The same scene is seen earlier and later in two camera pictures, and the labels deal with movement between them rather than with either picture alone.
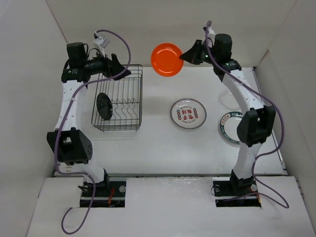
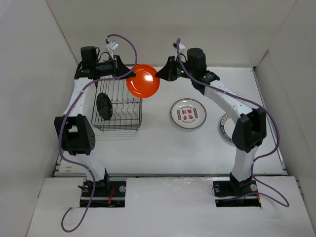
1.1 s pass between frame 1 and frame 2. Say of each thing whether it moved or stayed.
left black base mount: stayed
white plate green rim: stayed
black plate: stayed
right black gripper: moved
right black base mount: stayed
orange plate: moved
